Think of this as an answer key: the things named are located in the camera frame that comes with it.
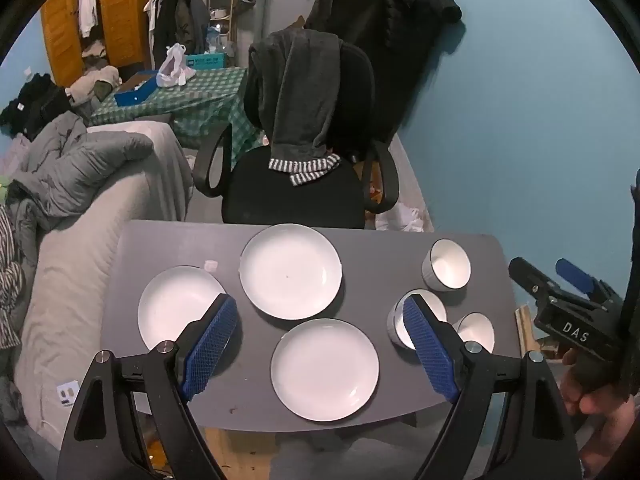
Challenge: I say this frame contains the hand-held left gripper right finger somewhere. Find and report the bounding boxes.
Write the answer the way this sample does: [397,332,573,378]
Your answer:
[402,294,583,480]

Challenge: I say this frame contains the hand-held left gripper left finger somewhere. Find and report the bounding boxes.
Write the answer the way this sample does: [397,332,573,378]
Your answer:
[56,293,238,480]

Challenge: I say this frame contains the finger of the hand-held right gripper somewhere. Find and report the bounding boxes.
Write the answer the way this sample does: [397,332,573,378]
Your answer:
[508,257,561,306]
[556,258,608,306]

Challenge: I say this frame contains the white bowl with wave pattern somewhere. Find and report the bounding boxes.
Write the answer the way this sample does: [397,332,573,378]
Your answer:
[421,238,472,292]
[387,288,448,350]
[451,312,496,354]

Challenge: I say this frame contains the white plate with black rim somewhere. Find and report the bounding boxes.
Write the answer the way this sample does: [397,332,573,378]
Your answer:
[137,265,228,353]
[239,223,344,320]
[270,318,380,422]

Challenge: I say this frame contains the person's right forearm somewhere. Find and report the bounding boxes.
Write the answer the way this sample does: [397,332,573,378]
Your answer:
[580,412,640,480]

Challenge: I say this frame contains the person's right hand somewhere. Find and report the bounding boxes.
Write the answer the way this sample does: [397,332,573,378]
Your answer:
[560,350,636,416]

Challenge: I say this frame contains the wooden plank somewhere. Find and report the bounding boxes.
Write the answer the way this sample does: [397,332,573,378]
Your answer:
[515,305,543,356]

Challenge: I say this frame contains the white crumpled floor bag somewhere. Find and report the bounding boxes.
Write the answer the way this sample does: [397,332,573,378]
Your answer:
[375,205,431,233]

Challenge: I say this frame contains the grey sofa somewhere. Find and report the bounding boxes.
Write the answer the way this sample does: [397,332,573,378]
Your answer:
[12,121,193,451]

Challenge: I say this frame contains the black office chair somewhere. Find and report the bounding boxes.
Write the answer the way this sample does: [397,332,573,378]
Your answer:
[192,40,401,231]

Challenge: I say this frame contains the striped cloth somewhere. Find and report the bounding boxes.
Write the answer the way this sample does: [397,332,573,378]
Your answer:
[0,205,26,351]

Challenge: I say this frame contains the grey puffy duvet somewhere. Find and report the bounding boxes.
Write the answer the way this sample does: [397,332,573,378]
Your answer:
[7,110,156,233]

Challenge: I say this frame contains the green checkered tablecloth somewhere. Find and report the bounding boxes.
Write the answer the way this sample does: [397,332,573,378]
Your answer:
[87,66,266,171]

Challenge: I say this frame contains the blue flat box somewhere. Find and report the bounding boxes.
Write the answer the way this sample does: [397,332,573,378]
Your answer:
[114,72,163,108]

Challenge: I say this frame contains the grey sweater with striped cuffs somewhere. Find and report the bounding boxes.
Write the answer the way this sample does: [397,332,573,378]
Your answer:
[248,28,346,188]

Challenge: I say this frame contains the white plastic bag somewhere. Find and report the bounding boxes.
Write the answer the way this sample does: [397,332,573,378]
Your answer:
[156,43,197,88]

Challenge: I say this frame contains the black hanging coats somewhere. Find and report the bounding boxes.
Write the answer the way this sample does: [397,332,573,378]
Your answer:
[304,0,462,146]

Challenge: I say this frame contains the teal storage crate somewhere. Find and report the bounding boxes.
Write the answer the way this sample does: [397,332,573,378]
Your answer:
[186,54,228,70]

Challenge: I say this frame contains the beige clothes pile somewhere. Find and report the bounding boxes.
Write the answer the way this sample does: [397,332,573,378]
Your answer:
[65,65,121,106]

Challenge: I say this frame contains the black clothes pile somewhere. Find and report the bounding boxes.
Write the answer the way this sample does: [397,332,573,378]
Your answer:
[0,72,71,141]

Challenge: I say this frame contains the clothes rack with dark clothes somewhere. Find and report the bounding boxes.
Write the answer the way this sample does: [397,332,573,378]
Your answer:
[142,0,211,68]

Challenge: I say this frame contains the wooden shelf unit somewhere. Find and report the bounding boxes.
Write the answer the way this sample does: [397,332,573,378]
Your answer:
[200,0,241,56]

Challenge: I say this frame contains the orange wooden wardrobe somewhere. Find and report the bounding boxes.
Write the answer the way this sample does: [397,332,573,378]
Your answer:
[40,0,151,86]

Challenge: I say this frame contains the white hanging shirt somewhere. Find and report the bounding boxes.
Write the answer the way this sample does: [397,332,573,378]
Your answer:
[77,0,101,38]

